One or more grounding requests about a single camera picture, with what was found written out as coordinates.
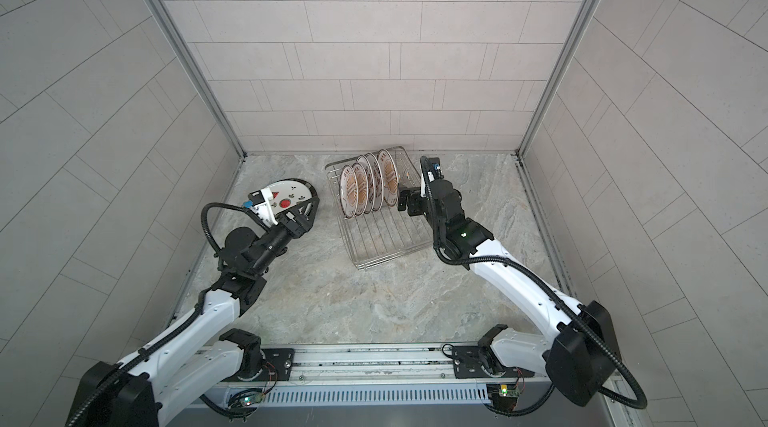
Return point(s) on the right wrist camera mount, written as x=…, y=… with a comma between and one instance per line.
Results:
x=431, y=171

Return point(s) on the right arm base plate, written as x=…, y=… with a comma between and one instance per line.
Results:
x=468, y=364

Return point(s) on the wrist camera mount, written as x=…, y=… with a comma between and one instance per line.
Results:
x=260, y=204
x=431, y=171

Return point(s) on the aluminium front rail frame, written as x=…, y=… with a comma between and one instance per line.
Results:
x=356, y=375

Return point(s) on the orange sunburst plate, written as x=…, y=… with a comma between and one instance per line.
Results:
x=348, y=192
x=361, y=177

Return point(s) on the green circuit board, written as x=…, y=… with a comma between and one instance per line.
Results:
x=504, y=397
x=247, y=399

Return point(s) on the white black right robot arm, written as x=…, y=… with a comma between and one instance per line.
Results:
x=581, y=356

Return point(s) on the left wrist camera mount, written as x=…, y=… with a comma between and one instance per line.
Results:
x=260, y=204

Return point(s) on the front orange sunburst plate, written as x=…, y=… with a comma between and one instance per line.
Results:
x=348, y=192

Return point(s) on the white watermelon plate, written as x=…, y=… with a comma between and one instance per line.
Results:
x=289, y=193

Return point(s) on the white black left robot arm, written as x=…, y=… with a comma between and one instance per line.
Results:
x=153, y=384

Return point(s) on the wire metal dish rack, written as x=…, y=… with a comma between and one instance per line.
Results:
x=378, y=237

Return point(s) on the left green circuit board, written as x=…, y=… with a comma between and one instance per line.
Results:
x=247, y=399

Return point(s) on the right green circuit board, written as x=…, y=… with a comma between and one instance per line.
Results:
x=504, y=397

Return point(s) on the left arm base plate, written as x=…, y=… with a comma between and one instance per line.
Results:
x=269, y=365

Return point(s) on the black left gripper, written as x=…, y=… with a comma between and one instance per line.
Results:
x=287, y=221

